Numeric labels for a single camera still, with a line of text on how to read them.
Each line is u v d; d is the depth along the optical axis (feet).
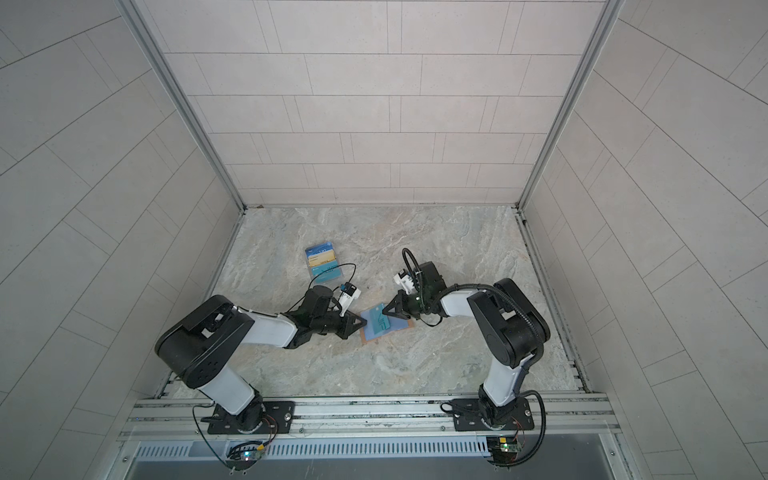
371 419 2.37
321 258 3.14
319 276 3.04
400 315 2.60
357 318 2.70
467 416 2.32
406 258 2.78
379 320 2.78
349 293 2.64
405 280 2.81
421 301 2.41
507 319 1.58
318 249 3.17
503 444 2.26
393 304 2.71
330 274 3.16
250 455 2.12
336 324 2.54
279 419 2.31
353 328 2.61
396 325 2.76
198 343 1.49
